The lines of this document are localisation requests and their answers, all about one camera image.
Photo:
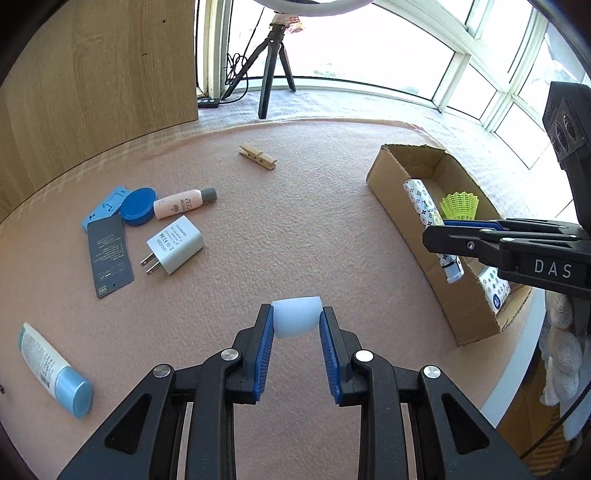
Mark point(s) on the dotted white tissue pack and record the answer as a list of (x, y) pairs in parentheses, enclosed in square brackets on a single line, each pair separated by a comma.
[(494, 290)]

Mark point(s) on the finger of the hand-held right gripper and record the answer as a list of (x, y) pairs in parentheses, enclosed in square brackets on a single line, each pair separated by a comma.
[(471, 224), (452, 242)]

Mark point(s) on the black inline remote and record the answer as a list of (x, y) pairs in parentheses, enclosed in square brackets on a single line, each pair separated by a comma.
[(207, 101)]

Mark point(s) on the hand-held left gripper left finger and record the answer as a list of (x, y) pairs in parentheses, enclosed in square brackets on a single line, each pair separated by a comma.
[(264, 350)]

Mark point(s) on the white charger plug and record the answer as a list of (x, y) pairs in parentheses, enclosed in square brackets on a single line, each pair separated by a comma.
[(178, 244)]

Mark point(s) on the small pink bottle grey cap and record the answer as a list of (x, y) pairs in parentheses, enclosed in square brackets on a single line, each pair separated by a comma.
[(180, 204)]

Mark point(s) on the white lotion bottle blue cap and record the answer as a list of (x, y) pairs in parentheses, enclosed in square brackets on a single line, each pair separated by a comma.
[(51, 364)]

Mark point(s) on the checked cloth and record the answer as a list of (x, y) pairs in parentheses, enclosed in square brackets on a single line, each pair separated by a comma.
[(346, 106)]

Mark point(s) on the patterned white tube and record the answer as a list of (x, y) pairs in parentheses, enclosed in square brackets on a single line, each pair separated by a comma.
[(422, 198)]

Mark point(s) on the dark grey card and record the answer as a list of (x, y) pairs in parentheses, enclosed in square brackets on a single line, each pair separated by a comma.
[(108, 258)]

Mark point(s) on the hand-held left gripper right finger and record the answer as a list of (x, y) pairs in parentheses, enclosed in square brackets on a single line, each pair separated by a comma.
[(330, 355)]

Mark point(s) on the yellow shuttlecock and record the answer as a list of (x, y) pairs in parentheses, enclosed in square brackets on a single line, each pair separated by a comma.
[(459, 205)]

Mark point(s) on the white lace cloth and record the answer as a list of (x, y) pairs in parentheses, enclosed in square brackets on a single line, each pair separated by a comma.
[(561, 360)]

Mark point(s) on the large wooden board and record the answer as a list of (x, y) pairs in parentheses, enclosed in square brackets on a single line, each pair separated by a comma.
[(92, 83)]

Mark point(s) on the blue plastic holder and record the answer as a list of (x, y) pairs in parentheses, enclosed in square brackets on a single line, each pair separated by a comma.
[(104, 205)]

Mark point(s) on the blue round lid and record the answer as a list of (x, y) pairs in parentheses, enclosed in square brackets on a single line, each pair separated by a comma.
[(137, 206)]

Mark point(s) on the cardboard box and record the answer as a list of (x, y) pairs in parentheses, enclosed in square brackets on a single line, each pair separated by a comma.
[(401, 217)]

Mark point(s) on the wooden clothespin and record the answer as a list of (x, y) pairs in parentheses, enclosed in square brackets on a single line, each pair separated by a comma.
[(258, 157)]

